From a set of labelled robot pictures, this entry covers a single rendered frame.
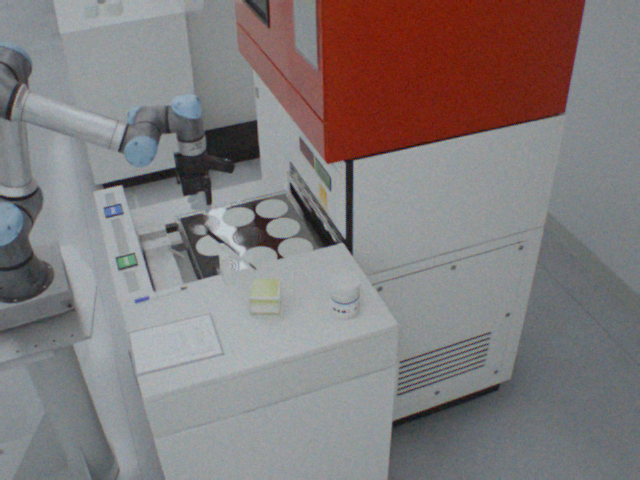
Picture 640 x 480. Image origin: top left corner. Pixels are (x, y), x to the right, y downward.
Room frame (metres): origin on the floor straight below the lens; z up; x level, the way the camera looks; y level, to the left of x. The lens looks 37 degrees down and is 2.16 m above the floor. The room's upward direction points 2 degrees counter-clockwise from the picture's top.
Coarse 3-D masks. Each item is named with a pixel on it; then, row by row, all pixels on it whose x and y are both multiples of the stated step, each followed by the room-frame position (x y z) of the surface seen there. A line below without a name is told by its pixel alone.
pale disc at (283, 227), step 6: (270, 222) 1.73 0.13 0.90; (276, 222) 1.73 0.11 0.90; (282, 222) 1.73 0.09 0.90; (288, 222) 1.73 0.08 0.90; (294, 222) 1.73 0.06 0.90; (270, 228) 1.70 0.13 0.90; (276, 228) 1.70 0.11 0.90; (282, 228) 1.70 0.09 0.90; (288, 228) 1.70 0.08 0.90; (294, 228) 1.70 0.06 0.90; (270, 234) 1.67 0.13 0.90; (276, 234) 1.67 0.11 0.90; (282, 234) 1.67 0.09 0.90; (288, 234) 1.67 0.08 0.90; (294, 234) 1.67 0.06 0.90
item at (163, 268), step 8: (160, 256) 1.61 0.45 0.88; (168, 256) 1.61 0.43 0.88; (152, 264) 1.57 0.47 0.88; (160, 264) 1.57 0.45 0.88; (168, 264) 1.57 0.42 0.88; (176, 264) 1.57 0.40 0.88; (152, 272) 1.54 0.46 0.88; (160, 272) 1.53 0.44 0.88; (168, 272) 1.53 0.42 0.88; (176, 272) 1.53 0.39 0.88; (152, 280) 1.50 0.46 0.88; (160, 280) 1.50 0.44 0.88; (168, 280) 1.50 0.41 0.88; (176, 280) 1.50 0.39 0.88; (160, 288) 1.47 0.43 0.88
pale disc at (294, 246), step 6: (288, 240) 1.64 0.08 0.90; (294, 240) 1.64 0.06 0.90; (300, 240) 1.64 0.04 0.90; (306, 240) 1.64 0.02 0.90; (282, 246) 1.61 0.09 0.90; (288, 246) 1.61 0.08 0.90; (294, 246) 1.61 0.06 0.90; (300, 246) 1.61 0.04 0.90; (306, 246) 1.61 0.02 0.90; (312, 246) 1.61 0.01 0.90; (282, 252) 1.58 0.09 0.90; (288, 252) 1.58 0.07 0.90; (294, 252) 1.58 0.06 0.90; (300, 252) 1.58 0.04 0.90; (306, 252) 1.58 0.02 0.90
